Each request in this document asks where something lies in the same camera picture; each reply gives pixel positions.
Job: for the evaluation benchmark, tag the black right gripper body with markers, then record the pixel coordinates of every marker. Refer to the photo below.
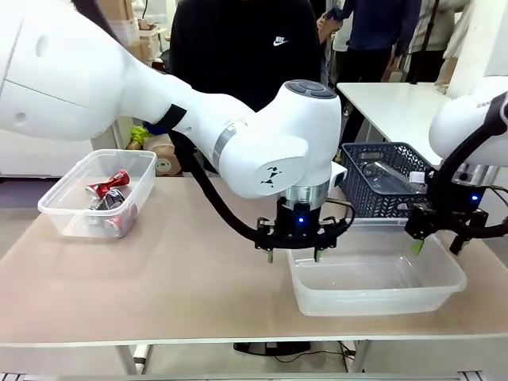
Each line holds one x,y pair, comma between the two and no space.
472,198

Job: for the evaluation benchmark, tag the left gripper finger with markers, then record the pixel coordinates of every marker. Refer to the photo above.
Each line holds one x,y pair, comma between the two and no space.
269,234
327,234

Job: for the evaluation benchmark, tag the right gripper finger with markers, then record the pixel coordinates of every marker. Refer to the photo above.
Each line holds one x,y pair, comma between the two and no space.
420,224
476,222

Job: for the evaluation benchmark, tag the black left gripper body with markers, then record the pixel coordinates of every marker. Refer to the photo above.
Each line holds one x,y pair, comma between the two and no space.
299,220

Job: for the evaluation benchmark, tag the clear bottle with white label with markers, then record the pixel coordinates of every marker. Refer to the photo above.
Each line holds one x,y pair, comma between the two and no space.
417,178

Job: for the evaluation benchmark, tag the black plastic mesh basket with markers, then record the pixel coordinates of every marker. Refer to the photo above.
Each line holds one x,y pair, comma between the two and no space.
361,194

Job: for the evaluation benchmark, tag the clear plastic bottle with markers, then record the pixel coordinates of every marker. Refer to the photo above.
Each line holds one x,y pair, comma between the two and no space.
381,170

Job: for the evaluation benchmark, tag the red white drink can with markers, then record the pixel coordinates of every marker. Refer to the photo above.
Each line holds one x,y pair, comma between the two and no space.
127,214

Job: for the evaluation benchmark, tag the crushed silver drink can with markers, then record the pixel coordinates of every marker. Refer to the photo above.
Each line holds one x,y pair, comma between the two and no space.
113,199

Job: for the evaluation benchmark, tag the crushed red drink can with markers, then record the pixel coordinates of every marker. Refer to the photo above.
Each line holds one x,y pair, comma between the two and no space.
115,180

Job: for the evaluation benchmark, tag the clear plastic container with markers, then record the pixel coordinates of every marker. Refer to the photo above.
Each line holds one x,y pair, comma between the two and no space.
357,297
63,210

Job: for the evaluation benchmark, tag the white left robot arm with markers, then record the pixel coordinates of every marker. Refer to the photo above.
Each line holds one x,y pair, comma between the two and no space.
119,87

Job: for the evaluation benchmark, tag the black stand base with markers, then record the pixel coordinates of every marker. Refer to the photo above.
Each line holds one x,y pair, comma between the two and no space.
270,348

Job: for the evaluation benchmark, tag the white side table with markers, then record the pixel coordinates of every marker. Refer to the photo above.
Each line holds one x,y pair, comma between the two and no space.
381,103

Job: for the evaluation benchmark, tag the beige mannequin torso lying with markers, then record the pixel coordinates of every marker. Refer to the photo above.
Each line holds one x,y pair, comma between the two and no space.
164,158

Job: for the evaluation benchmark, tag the yellow-green garment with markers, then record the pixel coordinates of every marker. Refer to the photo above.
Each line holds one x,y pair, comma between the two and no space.
139,137

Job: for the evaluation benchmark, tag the white table leg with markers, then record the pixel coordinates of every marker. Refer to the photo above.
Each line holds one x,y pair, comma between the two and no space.
142,357

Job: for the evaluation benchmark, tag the person in grey top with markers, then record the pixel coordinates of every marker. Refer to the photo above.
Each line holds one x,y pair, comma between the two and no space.
440,24

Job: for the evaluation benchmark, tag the person in black top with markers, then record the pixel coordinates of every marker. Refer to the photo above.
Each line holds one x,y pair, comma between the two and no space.
238,51

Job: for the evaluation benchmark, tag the person in navy jacket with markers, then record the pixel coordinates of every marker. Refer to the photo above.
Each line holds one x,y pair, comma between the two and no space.
377,24

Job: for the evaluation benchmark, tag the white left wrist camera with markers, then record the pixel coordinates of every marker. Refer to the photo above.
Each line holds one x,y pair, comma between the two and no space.
339,174

